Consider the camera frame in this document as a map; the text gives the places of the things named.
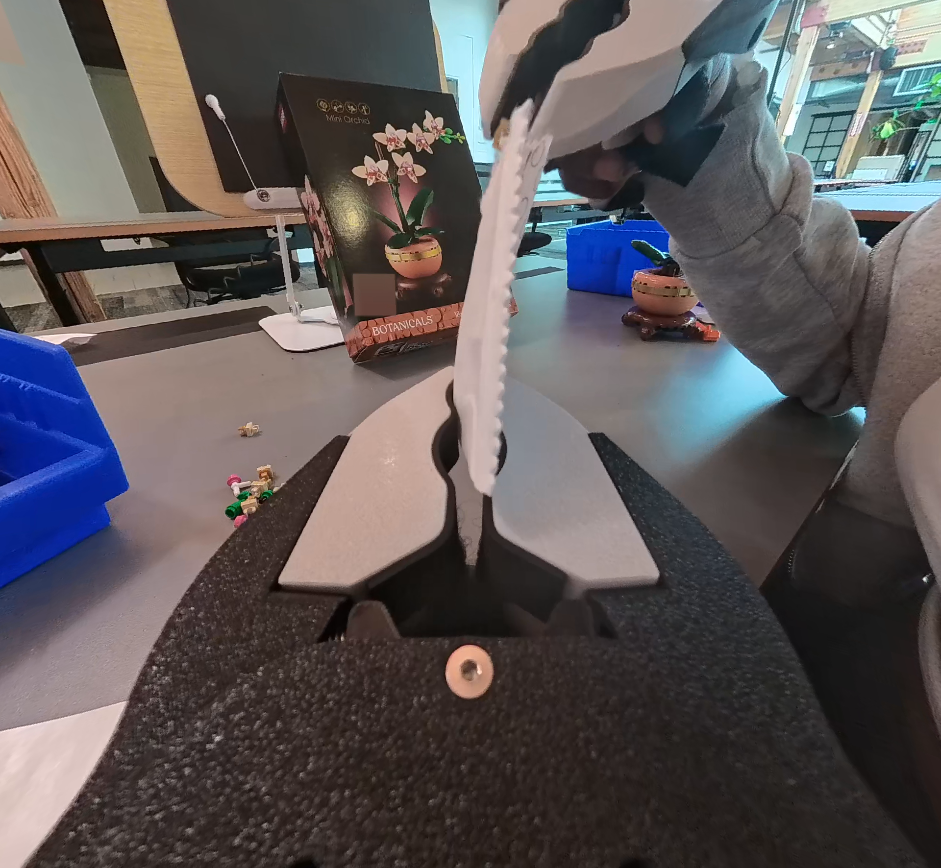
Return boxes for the wooden post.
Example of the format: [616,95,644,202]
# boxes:
[0,93,107,325]

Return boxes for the orchid picture instruction booklet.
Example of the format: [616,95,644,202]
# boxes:
[0,700,127,868]

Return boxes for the person's right forearm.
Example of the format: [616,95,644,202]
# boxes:
[640,52,941,417]

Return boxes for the dark toy brick set box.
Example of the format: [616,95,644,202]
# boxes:
[275,72,519,365]

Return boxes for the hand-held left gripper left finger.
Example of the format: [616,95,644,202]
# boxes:
[278,366,460,597]

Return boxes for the blue plastic bin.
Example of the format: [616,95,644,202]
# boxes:
[565,220,673,296]
[0,328,131,590]

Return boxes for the grey desk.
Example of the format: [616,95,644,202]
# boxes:
[0,269,865,737]

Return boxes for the person's dark trousers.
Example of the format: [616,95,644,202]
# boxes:
[761,471,941,854]

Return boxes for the black panel with tan frame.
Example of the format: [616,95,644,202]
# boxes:
[88,0,444,218]

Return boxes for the pile of mixed small bricks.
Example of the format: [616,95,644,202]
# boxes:
[224,464,285,530]

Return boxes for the white paper bag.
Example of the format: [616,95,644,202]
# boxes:
[450,100,554,498]

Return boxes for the toy brick orchid pot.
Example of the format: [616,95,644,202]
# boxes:
[621,238,720,343]

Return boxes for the green leafy plant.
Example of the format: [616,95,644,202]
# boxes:
[871,71,941,142]

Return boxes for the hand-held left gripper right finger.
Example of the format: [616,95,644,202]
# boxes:
[485,377,663,601]

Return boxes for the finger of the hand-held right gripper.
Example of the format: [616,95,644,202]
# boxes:
[544,0,736,160]
[476,0,633,142]

